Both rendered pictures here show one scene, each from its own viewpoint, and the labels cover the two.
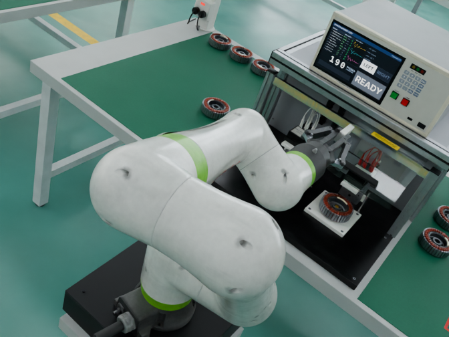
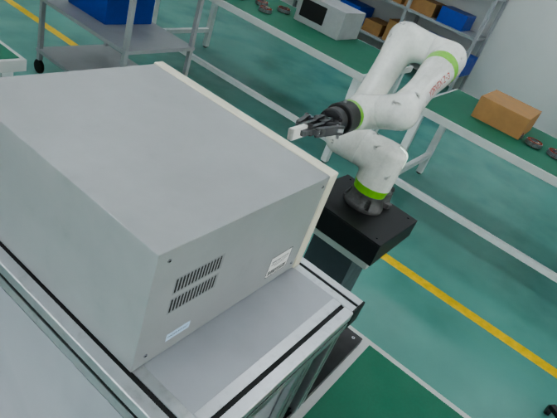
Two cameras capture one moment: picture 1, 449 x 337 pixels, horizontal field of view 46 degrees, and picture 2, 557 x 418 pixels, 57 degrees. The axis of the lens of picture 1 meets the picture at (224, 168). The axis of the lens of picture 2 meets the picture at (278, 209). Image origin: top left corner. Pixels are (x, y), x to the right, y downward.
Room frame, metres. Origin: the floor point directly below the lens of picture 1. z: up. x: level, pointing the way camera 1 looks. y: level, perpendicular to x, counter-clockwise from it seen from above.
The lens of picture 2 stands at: (2.42, -0.19, 1.69)
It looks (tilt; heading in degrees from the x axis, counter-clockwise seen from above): 31 degrees down; 182
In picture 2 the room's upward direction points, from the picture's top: 21 degrees clockwise
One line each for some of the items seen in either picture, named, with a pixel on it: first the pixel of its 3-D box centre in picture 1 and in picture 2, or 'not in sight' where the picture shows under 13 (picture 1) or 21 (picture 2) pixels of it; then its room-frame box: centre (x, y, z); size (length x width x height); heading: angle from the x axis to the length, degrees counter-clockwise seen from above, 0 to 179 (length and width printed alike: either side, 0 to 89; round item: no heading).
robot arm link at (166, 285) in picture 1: (180, 263); (378, 165); (0.76, 0.02, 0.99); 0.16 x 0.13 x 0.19; 74
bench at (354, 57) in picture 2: not in sight; (267, 56); (-2.02, -0.91, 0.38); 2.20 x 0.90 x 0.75; 66
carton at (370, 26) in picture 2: not in sight; (377, 26); (-5.34, -0.07, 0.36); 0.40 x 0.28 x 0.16; 157
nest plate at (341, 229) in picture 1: (333, 212); not in sight; (1.39, -0.39, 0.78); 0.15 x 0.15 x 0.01; 66
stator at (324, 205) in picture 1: (336, 207); not in sight; (1.39, -0.39, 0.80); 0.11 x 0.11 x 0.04
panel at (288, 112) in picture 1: (351, 134); not in sight; (1.68, -0.39, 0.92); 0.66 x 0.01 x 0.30; 66
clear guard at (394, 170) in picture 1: (377, 158); not in sight; (1.39, -0.42, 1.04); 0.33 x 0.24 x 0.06; 156
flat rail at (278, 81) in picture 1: (346, 124); not in sight; (1.54, -0.32, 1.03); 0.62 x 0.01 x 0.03; 66
